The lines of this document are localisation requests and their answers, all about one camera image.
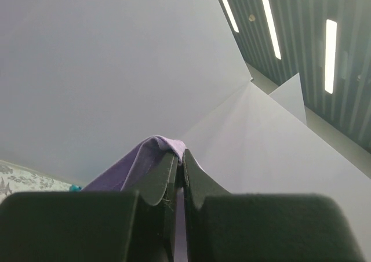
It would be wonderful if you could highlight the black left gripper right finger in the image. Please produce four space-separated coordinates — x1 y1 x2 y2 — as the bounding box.
182 150 365 261

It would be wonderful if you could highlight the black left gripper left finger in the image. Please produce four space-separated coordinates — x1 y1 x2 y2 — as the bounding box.
1 153 178 261

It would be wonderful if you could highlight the purple t shirt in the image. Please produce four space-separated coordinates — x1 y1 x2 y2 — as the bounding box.
82 135 186 191

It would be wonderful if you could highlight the folded teal t shirt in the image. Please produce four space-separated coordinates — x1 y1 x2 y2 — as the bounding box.
69 185 82 192

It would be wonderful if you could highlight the floral table mat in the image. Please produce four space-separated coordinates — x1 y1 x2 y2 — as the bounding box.
1 161 71 202

